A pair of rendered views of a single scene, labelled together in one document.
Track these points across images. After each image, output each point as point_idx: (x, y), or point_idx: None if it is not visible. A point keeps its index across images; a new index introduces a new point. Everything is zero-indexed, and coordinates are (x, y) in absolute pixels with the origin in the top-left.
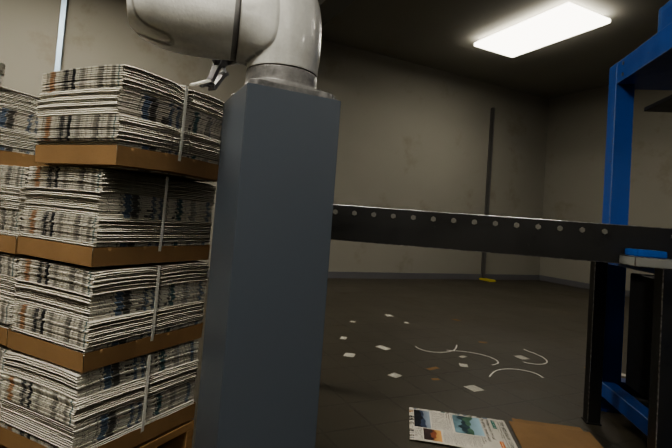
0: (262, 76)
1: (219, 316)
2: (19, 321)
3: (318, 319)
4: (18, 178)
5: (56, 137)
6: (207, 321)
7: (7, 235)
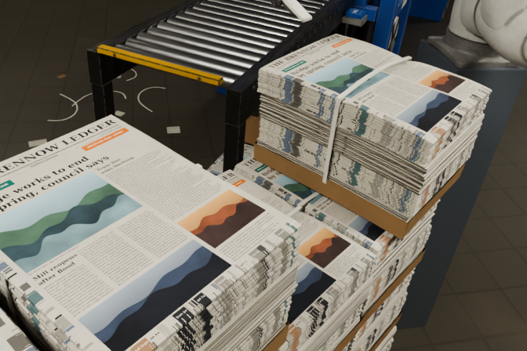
0: None
1: (453, 210)
2: None
3: None
4: (368, 274)
5: (431, 197)
6: None
7: (351, 331)
